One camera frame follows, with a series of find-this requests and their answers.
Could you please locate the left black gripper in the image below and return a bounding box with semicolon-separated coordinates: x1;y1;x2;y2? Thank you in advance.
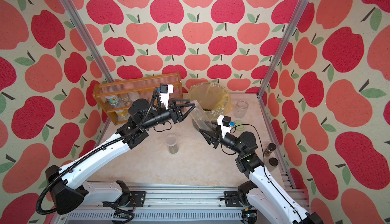
142;97;195;130

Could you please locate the green jar lid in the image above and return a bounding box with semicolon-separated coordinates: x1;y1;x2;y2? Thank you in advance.
234;120;245;131

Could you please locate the ribbed glass jar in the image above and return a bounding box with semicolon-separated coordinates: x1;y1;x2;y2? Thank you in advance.
234;100;249;119

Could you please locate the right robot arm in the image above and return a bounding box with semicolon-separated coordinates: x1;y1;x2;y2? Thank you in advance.
199;129;323;224

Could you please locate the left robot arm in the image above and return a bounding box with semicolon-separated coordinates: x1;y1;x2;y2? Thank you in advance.
36;99;196;214

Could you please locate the yellow plastic bin liner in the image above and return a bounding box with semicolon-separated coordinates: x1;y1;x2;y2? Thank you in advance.
185;82;233;121

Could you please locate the metal mesh trash bin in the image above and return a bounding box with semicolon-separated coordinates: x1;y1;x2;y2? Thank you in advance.
187;82;232;124

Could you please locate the short clear plastic jar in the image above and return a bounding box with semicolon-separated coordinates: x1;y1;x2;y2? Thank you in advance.
166;135;179;154

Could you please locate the white pink bottle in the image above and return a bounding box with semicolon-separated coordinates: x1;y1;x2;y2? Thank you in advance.
126;83;140;102

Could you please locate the yellow small can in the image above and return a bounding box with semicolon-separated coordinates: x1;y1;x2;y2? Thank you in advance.
115;109;129;118

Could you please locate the small dark bottle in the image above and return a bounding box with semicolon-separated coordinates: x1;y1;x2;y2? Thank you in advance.
264;143;277;157
266;158;279;172

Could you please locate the green white cup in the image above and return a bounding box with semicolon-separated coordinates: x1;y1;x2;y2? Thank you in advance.
105;95;120;106

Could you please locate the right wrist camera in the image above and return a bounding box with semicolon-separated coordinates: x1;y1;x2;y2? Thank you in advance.
217;115;235;138

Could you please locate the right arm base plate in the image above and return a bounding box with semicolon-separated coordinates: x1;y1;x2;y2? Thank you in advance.
220;190;251;208

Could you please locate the aluminium frame rail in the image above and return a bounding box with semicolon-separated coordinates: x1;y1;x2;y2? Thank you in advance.
51;183;314;224

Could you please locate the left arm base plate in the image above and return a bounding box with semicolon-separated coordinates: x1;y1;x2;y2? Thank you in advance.
111;191;146;208

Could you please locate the left aluminium corner post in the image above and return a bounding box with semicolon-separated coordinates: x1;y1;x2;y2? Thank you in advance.
60;0;115;83

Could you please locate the aluminium corner post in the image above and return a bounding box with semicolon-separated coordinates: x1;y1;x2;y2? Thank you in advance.
257;0;310;101
60;0;115;83

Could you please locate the right aluminium corner post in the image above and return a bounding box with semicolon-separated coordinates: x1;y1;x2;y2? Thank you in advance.
257;0;310;101

